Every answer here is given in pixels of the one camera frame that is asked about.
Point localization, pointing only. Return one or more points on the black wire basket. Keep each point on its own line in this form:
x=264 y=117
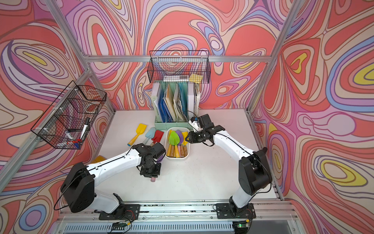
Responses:
x=175 y=66
x=62 y=129

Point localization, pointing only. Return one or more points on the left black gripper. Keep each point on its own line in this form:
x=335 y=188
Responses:
x=156 y=174

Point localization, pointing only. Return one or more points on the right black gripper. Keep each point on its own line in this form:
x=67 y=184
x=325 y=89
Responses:
x=192 y=139

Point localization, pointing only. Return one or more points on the purple trowel pink handle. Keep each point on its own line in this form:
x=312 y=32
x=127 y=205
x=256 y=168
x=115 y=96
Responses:
x=180 y=147
x=159 y=160

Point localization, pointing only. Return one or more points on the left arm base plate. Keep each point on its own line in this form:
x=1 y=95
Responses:
x=123 y=212

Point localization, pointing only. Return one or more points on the light blue trowel white handle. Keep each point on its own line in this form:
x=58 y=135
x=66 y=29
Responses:
x=149 y=135

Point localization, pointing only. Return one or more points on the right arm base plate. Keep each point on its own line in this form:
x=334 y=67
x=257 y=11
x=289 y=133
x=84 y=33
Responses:
x=231 y=211

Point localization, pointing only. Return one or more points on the mint green file crate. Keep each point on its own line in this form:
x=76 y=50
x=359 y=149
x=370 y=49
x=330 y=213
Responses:
x=175 y=104

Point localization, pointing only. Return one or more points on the black wire basket back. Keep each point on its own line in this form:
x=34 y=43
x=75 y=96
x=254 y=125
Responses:
x=175 y=66

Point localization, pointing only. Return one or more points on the black white marker pen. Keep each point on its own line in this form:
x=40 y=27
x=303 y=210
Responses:
x=85 y=127

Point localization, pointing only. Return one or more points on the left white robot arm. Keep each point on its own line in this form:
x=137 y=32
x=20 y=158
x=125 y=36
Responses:
x=79 y=189

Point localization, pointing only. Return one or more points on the yellow sponge in basket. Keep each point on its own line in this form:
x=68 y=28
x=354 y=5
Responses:
x=195 y=78

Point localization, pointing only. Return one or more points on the black wire basket left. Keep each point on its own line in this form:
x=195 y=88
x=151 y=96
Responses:
x=62 y=129

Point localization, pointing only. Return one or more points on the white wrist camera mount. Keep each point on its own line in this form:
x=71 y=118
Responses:
x=194 y=123

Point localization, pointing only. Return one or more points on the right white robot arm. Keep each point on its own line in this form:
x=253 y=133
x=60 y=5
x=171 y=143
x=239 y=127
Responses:
x=253 y=167

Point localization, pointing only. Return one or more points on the yellow plastic shovel blue cap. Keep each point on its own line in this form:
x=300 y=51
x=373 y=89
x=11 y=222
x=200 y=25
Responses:
x=139 y=131

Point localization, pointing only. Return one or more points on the red shovel wooden handle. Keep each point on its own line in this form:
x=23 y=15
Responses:
x=157 y=137

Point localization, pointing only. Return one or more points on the green scoop yellow handle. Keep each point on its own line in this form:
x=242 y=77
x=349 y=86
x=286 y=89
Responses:
x=174 y=140

